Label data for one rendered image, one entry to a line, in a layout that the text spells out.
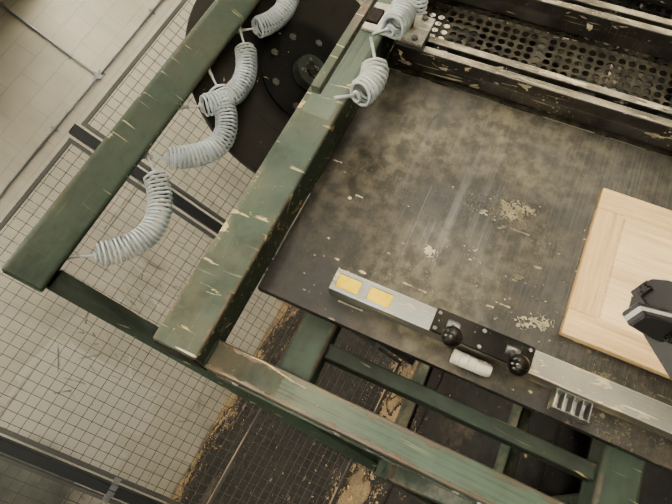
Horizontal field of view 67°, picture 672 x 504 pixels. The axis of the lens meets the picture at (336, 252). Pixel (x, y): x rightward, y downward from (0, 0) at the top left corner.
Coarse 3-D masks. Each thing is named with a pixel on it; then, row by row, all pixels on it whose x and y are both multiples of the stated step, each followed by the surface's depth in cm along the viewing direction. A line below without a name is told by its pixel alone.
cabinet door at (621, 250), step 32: (608, 192) 115; (608, 224) 111; (640, 224) 111; (608, 256) 108; (640, 256) 108; (576, 288) 105; (608, 288) 105; (576, 320) 102; (608, 320) 102; (608, 352) 100; (640, 352) 99
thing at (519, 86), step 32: (416, 0) 118; (416, 32) 126; (416, 64) 132; (448, 64) 128; (480, 64) 125; (512, 64) 125; (512, 96) 128; (544, 96) 123; (576, 96) 120; (608, 96) 120; (608, 128) 123; (640, 128) 119
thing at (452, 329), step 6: (450, 324) 99; (456, 324) 98; (444, 330) 89; (450, 330) 88; (456, 330) 88; (444, 336) 88; (450, 336) 88; (456, 336) 88; (462, 336) 88; (444, 342) 89; (450, 342) 88; (456, 342) 88
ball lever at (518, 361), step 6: (510, 348) 96; (516, 348) 96; (510, 354) 96; (516, 354) 87; (510, 360) 86; (516, 360) 86; (522, 360) 85; (528, 360) 86; (510, 366) 86; (516, 366) 85; (522, 366) 85; (528, 366) 85; (510, 372) 87; (516, 372) 86; (522, 372) 85
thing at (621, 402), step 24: (336, 288) 105; (360, 288) 105; (384, 288) 104; (384, 312) 103; (408, 312) 102; (432, 312) 102; (432, 336) 102; (552, 360) 97; (552, 384) 96; (576, 384) 95; (600, 384) 95; (600, 408) 95; (624, 408) 93; (648, 408) 93
